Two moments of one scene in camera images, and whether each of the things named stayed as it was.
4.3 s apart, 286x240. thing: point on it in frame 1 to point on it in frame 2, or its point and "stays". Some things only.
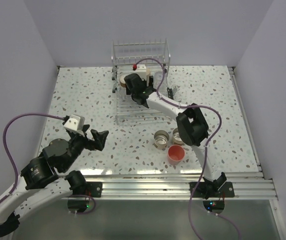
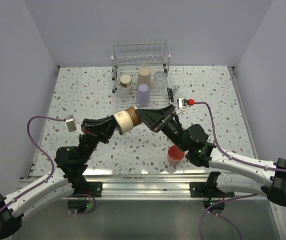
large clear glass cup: (157, 78) stays
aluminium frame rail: (173, 186) stays
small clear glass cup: (122, 92) stays
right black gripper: (145, 82) to (152, 118)
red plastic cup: (175, 153) stays
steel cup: (161, 138) to (126, 119)
